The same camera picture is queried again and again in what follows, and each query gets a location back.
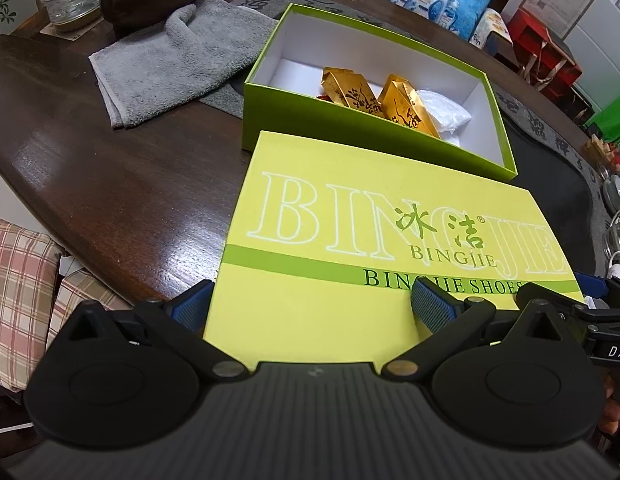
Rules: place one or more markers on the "blue printed pillow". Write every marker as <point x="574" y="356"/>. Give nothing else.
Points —
<point x="439" y="0"/>

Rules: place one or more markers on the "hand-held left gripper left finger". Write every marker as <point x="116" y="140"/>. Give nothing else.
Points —
<point x="190" y="306"/>

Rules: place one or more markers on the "white plastic packet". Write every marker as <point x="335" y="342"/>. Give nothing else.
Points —
<point x="444" y="112"/>

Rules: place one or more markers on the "gold tea packet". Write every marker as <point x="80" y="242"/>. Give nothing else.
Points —
<point x="404" y="105"/>
<point x="350" y="90"/>

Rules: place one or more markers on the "person's right hand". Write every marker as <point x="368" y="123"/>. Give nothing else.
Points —
<point x="609" y="407"/>

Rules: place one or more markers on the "grey towel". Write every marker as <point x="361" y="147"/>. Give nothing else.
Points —
<point x="165" y="60"/>

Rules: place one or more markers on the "green shopping bag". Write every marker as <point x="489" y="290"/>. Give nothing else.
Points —
<point x="612" y="120"/>

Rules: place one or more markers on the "pale blue lidded tea bowl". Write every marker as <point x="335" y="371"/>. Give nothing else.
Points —
<point x="617" y="190"/>

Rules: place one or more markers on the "plaid cushion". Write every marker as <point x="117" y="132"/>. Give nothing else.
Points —
<point x="20" y="300"/>
<point x="85" y="300"/>

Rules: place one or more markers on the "white printed bag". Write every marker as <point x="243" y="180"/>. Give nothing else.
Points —
<point x="492" y="30"/>

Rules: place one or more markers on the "small wooden box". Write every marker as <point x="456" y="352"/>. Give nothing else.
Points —
<point x="595" y="147"/>

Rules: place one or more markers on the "green cardboard box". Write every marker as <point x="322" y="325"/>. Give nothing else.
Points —
<point x="340" y="35"/>

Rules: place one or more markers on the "red wrapper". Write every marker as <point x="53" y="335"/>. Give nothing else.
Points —
<point x="324" y="96"/>

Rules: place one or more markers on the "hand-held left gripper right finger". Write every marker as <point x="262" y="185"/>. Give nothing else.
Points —
<point x="432" y="306"/>

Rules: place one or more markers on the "red gift boxes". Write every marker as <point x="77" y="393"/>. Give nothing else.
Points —
<point x="539" y="45"/>

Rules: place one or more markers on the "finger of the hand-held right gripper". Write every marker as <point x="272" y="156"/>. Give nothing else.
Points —
<point x="592" y="286"/>

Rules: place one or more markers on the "glass pitcher with water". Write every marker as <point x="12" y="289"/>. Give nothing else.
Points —
<point x="618" y="237"/>

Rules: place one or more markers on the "yellow-green box lid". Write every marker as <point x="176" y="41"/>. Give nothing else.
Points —
<point x="315" y="310"/>

